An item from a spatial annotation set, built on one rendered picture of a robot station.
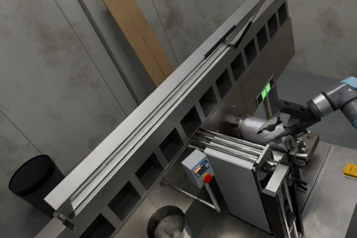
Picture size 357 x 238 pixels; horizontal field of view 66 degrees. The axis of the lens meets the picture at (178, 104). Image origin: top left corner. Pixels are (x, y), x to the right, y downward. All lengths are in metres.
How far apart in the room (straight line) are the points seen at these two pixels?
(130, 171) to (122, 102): 3.10
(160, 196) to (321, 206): 0.84
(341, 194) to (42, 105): 3.21
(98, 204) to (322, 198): 1.14
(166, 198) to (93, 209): 0.38
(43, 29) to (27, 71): 0.52
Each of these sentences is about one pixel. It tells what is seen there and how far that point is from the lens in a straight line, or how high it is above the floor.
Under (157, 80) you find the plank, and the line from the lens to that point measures 3.65.
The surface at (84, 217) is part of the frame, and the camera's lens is 1.07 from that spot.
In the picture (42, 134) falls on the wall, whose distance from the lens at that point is 3.89.
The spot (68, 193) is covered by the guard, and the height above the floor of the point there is 2.01.
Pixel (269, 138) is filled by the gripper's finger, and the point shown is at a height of 1.59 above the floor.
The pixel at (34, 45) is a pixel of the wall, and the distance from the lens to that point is 3.62.
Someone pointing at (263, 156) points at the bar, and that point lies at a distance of 1.16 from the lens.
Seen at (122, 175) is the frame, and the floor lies 1.62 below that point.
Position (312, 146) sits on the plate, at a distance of 1.74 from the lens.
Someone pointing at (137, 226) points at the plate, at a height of 1.37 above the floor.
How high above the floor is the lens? 2.34
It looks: 35 degrees down
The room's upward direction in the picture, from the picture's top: 25 degrees counter-clockwise
